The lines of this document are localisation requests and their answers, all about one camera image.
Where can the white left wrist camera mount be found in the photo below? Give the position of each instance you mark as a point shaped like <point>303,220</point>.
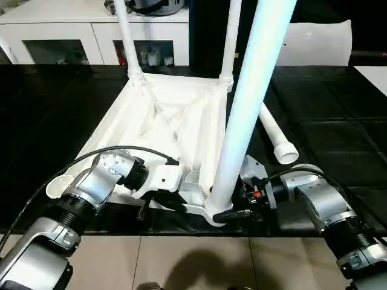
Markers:
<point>164,178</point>

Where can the white plastic seat panel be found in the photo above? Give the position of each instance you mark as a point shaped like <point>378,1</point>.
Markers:
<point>320,45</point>

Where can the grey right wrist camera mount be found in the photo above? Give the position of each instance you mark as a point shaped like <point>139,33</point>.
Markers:
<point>254,167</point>

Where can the white plastic table top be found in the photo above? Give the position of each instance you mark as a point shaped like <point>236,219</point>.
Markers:
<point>166,121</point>

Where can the black cabinet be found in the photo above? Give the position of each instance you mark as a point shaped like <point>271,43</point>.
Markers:
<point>205,30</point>

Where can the white slanted post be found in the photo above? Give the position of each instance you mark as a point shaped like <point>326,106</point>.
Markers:
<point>9,49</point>

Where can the black rod with red mark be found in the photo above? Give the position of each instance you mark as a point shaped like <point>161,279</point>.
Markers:
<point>369,54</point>

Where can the white cabinet with glass doors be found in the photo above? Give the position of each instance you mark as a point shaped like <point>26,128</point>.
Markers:
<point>75,30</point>

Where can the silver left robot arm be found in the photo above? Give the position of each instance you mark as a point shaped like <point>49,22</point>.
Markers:
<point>84,187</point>

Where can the black table mat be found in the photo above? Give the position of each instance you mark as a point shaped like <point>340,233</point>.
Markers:
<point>338,121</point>

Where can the white plastic table leg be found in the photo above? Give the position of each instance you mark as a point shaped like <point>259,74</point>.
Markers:
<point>254,75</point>
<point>278,133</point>
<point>230,39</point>
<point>128,39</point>

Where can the white flat board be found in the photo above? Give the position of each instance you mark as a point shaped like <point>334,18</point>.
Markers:
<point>373,77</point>

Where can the dark robot foot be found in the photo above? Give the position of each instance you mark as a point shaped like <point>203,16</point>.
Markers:
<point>148,286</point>

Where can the dark helmet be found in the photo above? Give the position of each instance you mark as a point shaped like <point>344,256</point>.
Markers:
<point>154,6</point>

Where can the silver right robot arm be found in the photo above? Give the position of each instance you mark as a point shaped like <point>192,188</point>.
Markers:
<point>326,199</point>

